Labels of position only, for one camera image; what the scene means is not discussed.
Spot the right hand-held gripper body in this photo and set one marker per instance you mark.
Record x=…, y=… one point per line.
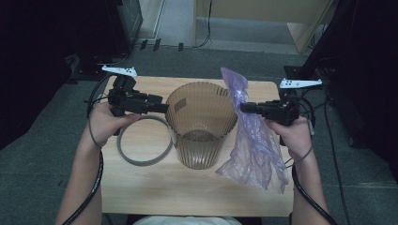
x=284, y=111

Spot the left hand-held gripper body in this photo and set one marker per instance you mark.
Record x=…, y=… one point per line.
x=125, y=100

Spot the purple plastic bag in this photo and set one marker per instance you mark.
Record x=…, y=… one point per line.
x=253, y=150

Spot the brown translucent ribbed bin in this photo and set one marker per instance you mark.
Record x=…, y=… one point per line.
x=197, y=153

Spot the person's right hand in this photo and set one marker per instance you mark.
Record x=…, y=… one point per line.
x=297, y=137

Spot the person's left hand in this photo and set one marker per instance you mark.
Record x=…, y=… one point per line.
x=103, y=125

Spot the black floor tape strip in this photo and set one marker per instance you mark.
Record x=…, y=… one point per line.
x=143, y=44
x=156, y=44
x=180, y=47

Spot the black equipment cabinet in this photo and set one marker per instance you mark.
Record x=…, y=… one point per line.
x=130, y=18

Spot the black metal stand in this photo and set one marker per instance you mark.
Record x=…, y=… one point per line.
x=325, y=37

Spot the dark curtain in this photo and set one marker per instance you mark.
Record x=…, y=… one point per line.
x=31, y=62
x=375, y=93

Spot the person's white shirt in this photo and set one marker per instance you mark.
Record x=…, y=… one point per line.
x=187, y=220

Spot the black floor base plate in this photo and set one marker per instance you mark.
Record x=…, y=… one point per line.
x=87, y=73

